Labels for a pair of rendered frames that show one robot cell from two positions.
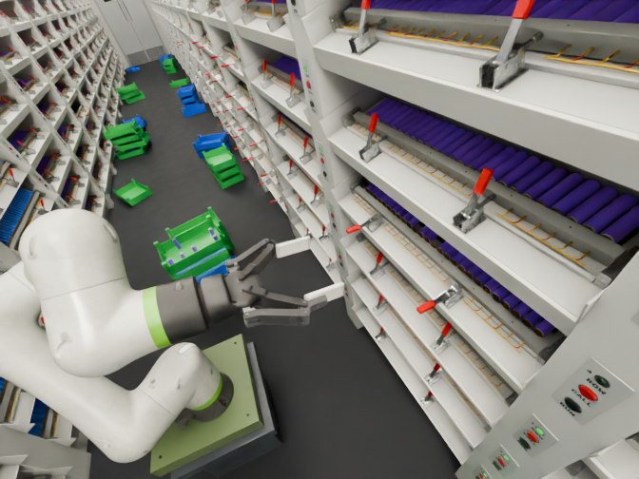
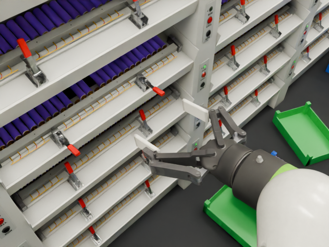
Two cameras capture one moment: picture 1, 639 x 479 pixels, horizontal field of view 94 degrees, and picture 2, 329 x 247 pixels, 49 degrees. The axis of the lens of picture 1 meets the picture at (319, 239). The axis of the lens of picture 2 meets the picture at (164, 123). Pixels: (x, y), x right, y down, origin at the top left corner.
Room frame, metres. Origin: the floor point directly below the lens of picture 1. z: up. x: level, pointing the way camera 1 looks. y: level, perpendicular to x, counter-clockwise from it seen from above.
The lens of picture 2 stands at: (0.59, 0.43, 1.45)
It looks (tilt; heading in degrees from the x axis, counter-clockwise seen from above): 50 degrees down; 242
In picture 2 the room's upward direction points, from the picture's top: straight up
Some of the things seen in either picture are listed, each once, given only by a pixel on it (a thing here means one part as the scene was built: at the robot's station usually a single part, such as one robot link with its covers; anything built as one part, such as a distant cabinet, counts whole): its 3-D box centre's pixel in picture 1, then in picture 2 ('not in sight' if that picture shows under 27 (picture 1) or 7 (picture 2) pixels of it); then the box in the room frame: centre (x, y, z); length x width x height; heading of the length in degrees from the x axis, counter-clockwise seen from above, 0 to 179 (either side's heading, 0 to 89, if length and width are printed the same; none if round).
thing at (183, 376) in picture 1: (185, 379); not in sight; (0.42, 0.47, 0.48); 0.16 x 0.13 x 0.19; 141
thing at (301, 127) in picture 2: not in sight; (307, 132); (-0.56, -0.23, 0.04); 0.30 x 0.20 x 0.08; 82
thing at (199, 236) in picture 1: (190, 243); not in sight; (1.18, 0.63, 0.36); 0.30 x 0.20 x 0.08; 115
